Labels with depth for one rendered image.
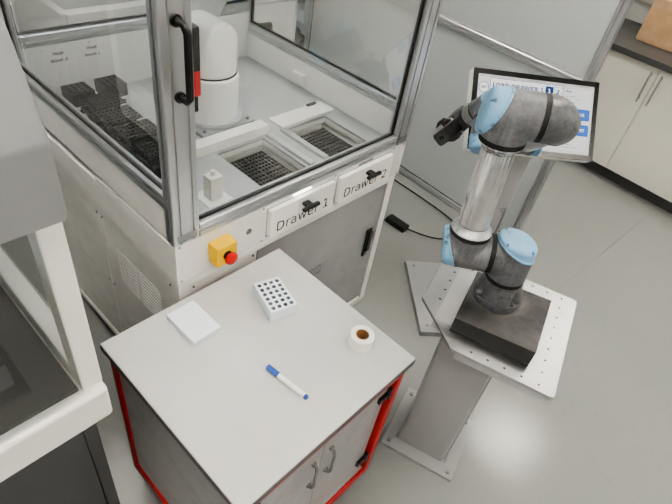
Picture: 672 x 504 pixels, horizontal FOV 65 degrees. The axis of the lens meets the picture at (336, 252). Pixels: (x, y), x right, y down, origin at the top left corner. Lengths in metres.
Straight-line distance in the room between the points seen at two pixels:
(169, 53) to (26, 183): 0.47
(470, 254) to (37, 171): 1.09
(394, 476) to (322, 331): 0.85
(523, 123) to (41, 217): 1.00
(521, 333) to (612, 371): 1.36
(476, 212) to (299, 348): 0.60
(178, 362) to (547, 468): 1.59
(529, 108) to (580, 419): 1.68
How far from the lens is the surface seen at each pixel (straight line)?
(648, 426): 2.85
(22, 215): 0.89
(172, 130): 1.29
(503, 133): 1.33
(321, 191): 1.76
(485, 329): 1.60
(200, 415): 1.36
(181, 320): 1.52
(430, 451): 2.24
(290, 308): 1.53
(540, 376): 1.65
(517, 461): 2.41
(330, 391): 1.41
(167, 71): 1.21
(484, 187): 1.42
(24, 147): 0.84
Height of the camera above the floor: 1.93
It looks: 41 degrees down
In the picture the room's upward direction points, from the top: 11 degrees clockwise
